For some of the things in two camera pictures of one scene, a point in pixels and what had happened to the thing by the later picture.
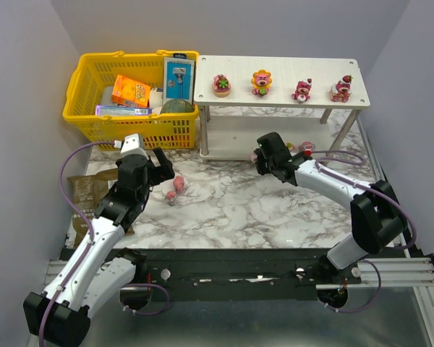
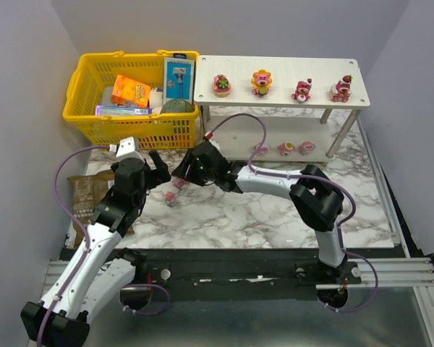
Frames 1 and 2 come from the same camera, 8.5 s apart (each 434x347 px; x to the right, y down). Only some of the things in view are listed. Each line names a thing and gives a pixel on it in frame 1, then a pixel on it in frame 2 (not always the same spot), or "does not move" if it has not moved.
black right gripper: [266, 159] -> [190, 169]
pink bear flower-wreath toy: [171, 197] does not move
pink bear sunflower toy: [261, 81] does not move
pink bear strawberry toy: [340, 91] does not move
